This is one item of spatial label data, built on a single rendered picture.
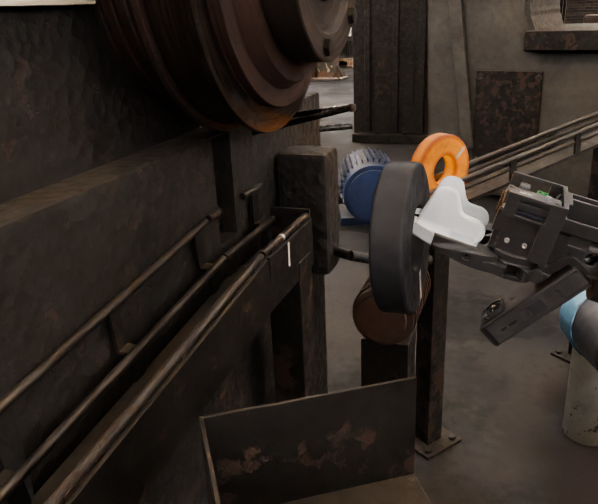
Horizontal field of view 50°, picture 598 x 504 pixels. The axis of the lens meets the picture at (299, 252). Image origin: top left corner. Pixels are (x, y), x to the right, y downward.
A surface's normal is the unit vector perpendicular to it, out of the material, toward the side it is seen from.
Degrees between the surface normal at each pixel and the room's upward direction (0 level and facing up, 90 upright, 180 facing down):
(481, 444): 0
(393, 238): 71
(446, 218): 91
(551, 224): 91
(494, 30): 90
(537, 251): 91
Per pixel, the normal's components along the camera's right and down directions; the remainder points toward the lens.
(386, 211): -0.32, -0.30
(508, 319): -0.29, 0.37
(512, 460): -0.04, -0.93
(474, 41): -0.56, 0.32
